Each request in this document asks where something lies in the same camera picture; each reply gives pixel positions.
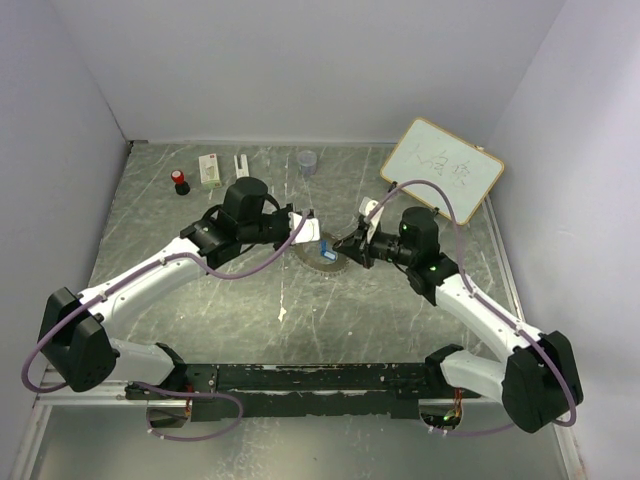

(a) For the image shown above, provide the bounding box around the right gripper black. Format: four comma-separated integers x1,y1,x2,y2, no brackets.
333,223,415,269

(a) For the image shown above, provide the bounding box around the metal disc keyring holder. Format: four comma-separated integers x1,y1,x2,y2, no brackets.
293,231,348,277

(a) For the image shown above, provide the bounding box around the blue key tag with key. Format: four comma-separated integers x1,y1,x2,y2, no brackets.
321,251,338,262

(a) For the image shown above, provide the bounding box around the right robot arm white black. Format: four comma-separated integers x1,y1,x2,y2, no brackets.
333,207,584,433

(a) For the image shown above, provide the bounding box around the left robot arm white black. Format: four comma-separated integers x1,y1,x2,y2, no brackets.
36,177,320,399

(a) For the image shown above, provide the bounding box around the white small stapler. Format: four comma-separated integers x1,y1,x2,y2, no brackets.
234,154,250,179

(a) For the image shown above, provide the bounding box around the clear jar of paperclips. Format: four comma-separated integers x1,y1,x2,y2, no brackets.
296,150,318,177

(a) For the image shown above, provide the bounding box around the green white staples box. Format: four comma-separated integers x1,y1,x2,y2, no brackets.
198,153,222,188

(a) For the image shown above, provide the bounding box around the red black stamp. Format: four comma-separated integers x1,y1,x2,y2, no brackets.
171,170,191,196

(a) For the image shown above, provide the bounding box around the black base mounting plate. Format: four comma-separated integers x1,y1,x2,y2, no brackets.
124,362,483,424

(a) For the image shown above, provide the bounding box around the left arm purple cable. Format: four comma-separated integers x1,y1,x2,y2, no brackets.
20,207,314,442

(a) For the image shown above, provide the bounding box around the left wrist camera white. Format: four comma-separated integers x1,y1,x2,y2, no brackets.
288,211,321,245

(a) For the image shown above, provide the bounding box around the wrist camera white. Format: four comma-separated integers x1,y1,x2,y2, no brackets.
359,197,384,244
288,211,321,245

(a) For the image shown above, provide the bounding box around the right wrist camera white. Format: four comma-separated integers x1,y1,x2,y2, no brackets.
359,197,384,244

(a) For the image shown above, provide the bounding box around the whiteboard with yellow frame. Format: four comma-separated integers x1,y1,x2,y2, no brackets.
380,117,505,225

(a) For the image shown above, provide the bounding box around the aluminium rail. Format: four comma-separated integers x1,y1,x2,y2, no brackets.
34,367,131,406

